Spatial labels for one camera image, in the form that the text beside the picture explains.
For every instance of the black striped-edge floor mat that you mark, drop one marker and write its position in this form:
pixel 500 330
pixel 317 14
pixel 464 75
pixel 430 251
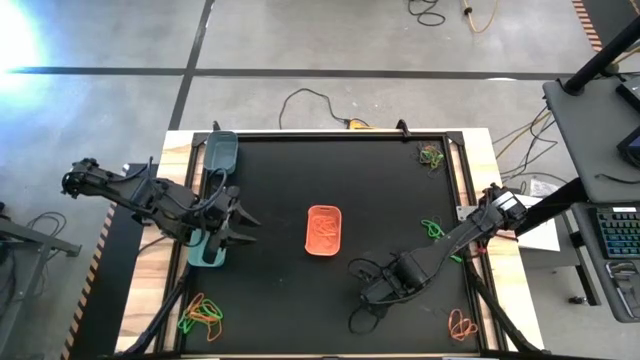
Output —
pixel 107 300

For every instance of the orange plastic basket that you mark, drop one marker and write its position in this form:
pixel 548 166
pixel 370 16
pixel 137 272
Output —
pixel 323 212

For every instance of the green rubber band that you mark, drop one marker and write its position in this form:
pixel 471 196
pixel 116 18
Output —
pixel 431 231
pixel 218 307
pixel 456 259
pixel 186 325

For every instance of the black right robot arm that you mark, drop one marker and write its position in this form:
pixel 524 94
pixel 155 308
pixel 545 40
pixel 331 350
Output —
pixel 450 240

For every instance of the black frame clamp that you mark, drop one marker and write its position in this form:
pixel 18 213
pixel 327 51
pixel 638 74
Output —
pixel 216 126
pixel 402 127

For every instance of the backlit computer keyboard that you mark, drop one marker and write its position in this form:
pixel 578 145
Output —
pixel 620 232

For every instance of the dark bands top-right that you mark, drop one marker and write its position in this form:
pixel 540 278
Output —
pixel 432 157

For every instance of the black table frame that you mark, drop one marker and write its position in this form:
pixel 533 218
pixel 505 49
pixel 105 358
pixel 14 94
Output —
pixel 350 135

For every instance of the dark striped-edge mat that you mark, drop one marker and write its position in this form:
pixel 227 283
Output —
pixel 610 15

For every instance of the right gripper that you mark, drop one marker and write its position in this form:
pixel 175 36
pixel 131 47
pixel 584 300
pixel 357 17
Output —
pixel 385 290

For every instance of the black round pole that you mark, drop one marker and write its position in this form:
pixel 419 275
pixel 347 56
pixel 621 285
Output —
pixel 600 60

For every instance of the small black floor caster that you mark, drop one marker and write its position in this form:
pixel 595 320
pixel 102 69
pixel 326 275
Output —
pixel 577 300

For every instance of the yellow power plug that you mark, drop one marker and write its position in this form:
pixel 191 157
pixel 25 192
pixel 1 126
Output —
pixel 357 124

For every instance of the grey handheld device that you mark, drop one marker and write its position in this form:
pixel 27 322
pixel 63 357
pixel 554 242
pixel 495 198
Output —
pixel 625 280

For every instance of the printed paper sheet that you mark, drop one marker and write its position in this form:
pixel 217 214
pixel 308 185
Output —
pixel 542 189

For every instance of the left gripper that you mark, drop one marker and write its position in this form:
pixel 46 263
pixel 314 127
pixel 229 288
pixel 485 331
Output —
pixel 222 215

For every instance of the silver right mounting plate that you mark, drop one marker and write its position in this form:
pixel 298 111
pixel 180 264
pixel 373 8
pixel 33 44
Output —
pixel 462 214

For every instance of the orange rubber band heap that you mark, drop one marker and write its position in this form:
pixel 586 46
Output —
pixel 325 232

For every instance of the grey lower shelf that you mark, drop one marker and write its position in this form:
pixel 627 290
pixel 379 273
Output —
pixel 590 270

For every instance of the white paper sheet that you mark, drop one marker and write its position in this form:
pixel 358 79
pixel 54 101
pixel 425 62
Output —
pixel 542 240

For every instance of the black frame strut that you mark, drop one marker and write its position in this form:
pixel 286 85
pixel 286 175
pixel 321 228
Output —
pixel 160 320
pixel 500 320

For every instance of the black diagonal beam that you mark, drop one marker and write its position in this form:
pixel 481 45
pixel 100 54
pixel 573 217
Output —
pixel 550 207

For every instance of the grey side desk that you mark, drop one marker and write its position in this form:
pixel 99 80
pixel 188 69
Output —
pixel 585 140

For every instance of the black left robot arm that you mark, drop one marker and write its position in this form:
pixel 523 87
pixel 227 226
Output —
pixel 150 197

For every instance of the mint green plastic basket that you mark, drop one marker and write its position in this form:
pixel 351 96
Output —
pixel 194 252

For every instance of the dark teal plastic basket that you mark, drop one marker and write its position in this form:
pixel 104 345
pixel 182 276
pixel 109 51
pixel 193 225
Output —
pixel 220 155

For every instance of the grey metal cart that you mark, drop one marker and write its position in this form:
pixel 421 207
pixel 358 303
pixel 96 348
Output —
pixel 45 242

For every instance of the black tablet screen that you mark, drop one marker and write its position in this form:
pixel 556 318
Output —
pixel 632 147

